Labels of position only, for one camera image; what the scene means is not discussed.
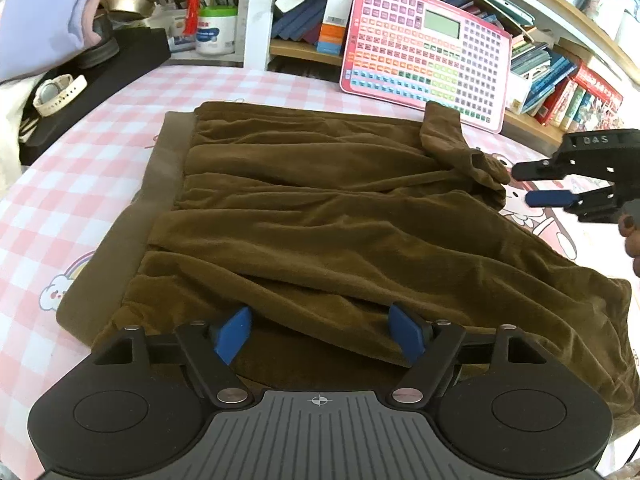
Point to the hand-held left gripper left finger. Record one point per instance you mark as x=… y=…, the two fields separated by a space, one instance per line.
x=232 y=336

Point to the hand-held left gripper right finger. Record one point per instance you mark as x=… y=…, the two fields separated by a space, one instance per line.
x=407 y=334

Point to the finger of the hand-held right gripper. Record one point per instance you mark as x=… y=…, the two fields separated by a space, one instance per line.
x=535 y=170
x=547 y=197

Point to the brown velvet garment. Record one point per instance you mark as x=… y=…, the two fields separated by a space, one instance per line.
x=310 y=240

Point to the person's right hand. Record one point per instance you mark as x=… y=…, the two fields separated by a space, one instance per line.
x=631 y=240

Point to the row of colourful books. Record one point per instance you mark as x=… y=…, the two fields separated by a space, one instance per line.
x=560 y=85

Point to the pink learning keyboard board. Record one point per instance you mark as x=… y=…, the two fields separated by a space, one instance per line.
x=400 y=60

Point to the orange and white box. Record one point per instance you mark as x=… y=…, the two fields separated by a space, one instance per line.
x=332 y=25

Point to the row of blue books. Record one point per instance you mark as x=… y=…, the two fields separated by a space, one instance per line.
x=300 y=22

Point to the black flat case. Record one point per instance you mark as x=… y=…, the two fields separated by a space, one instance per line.
x=130 y=55

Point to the white jar with green lid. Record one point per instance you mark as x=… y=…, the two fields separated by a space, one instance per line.
x=215 y=35

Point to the white cloth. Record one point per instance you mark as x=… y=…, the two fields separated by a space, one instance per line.
x=10 y=130

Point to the white wristwatch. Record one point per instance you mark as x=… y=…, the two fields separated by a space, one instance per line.
x=50 y=92

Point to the dark round object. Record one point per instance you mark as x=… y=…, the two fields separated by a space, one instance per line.
x=97 y=52

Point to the brass bowl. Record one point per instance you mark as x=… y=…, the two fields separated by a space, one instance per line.
x=127 y=2

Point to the pale pink cloth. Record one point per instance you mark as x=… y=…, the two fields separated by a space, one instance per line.
x=100 y=7

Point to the purple cloth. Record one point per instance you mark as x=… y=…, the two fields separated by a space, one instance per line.
x=40 y=15

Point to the white shelf post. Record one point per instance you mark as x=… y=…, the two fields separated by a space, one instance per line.
x=260 y=10

